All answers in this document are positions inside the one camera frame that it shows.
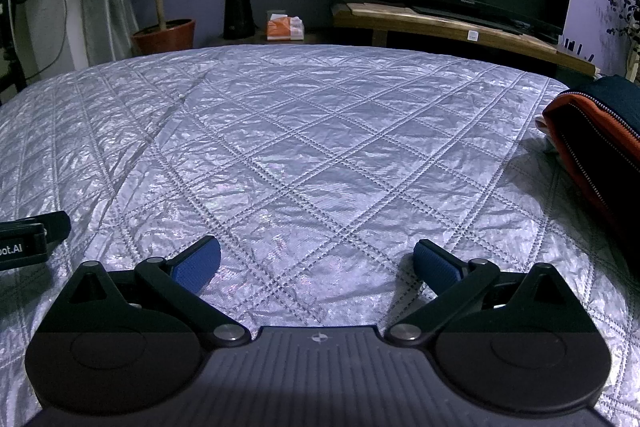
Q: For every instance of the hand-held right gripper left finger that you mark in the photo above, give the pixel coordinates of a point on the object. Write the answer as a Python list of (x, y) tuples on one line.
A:
[(197, 267)]

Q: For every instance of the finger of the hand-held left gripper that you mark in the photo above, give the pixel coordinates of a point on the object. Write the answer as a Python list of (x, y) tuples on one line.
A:
[(55, 227)]

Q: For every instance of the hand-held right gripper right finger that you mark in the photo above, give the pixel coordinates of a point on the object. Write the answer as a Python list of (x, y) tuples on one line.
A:
[(435, 264)]

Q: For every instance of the silver quilted bedspread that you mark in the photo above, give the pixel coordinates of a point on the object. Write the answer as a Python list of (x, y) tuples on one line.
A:
[(300, 147)]

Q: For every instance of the terracotta plant pot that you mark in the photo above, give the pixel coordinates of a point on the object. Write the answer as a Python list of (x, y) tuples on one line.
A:
[(165, 38)]

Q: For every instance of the small white box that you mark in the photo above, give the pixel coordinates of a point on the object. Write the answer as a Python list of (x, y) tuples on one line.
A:
[(473, 37)]

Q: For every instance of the wooden television bench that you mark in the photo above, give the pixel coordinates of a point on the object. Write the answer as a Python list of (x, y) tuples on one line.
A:
[(500, 39)]

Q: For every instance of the dark side table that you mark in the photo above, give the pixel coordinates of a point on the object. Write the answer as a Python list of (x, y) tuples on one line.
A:
[(330, 38)]

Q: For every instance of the orange tissue box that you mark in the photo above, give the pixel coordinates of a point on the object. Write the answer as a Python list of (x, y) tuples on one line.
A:
[(282, 29)]

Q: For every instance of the black cylindrical speaker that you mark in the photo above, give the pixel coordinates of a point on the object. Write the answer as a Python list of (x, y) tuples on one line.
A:
[(239, 7)]

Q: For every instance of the dark dried leaf branch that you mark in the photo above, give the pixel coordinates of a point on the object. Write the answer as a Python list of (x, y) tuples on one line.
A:
[(625, 2)]

